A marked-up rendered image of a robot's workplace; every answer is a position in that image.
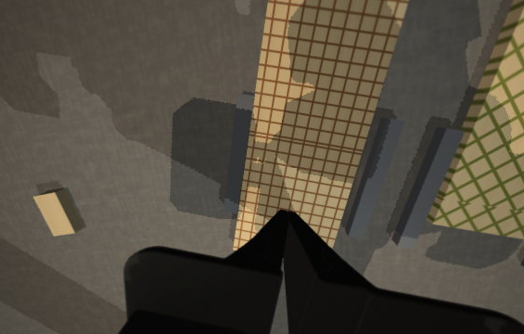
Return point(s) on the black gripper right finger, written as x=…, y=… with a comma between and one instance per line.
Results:
x=325, y=295

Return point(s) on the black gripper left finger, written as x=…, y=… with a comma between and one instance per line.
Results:
x=238, y=292

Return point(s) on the tan rectangular block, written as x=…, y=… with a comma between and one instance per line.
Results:
x=58, y=212

